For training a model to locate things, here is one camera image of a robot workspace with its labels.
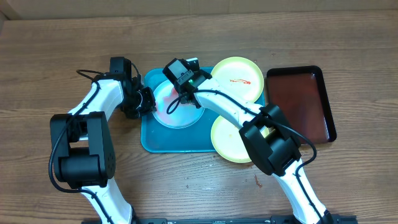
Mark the light blue plate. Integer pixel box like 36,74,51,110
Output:
153,80,204,129

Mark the green plate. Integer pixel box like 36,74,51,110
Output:
211,116,251,164
211,57,264,103

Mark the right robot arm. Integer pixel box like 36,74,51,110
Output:
163,58,334,223

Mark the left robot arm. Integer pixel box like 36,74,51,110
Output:
48,57,155,223

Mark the teal plastic tray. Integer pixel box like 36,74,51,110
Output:
140,67,267,154

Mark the black rectangular tray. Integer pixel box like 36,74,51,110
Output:
266,65,337,144

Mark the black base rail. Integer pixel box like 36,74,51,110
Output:
81,215,358,224

